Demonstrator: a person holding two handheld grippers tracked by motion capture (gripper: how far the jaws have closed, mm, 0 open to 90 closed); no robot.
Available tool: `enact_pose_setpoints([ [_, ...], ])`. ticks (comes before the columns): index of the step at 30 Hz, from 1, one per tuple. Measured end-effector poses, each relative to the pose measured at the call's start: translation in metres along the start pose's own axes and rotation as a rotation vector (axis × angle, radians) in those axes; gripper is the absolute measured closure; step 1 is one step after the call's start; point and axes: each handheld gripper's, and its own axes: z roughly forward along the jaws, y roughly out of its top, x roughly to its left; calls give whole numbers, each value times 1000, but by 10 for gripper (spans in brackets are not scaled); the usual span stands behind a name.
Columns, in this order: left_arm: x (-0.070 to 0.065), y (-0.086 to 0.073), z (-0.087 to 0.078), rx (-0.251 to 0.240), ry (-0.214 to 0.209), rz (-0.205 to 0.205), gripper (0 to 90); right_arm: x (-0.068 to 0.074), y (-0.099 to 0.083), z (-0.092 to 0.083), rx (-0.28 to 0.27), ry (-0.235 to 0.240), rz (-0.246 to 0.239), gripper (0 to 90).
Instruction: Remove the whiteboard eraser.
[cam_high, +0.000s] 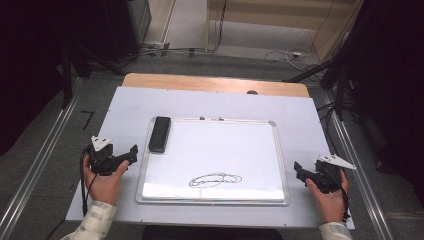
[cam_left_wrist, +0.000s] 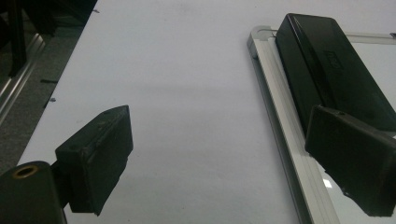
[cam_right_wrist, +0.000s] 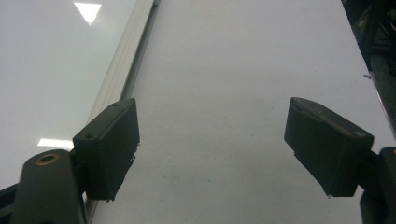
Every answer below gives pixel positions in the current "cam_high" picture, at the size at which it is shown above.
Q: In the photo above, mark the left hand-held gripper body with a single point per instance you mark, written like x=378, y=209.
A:
x=101, y=156

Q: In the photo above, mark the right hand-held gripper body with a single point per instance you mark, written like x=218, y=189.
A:
x=328, y=175

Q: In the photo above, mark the black whiteboard eraser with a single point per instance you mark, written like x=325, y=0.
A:
x=160, y=134

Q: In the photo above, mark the person's right hand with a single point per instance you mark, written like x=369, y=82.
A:
x=328, y=205

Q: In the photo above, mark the person's left hand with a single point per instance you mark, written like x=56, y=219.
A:
x=105, y=186

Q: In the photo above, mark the silver framed whiteboard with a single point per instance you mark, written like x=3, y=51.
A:
x=233, y=150

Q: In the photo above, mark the black metal stand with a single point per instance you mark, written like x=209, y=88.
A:
x=67, y=80
x=336, y=73

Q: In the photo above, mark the white table cover board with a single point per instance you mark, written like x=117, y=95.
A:
x=213, y=103

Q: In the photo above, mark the wooden table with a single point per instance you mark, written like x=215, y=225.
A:
x=200, y=82

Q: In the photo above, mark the person's dark lap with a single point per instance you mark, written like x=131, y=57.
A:
x=213, y=234

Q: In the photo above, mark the dark curtain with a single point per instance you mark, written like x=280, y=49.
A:
x=393, y=83
x=26, y=66

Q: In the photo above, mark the black cabinet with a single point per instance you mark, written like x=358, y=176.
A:
x=128, y=26

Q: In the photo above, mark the light wooden shelf unit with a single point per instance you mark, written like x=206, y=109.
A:
x=283, y=16

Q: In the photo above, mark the aluminium floor rail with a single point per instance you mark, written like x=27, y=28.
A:
x=40, y=156
x=360, y=173

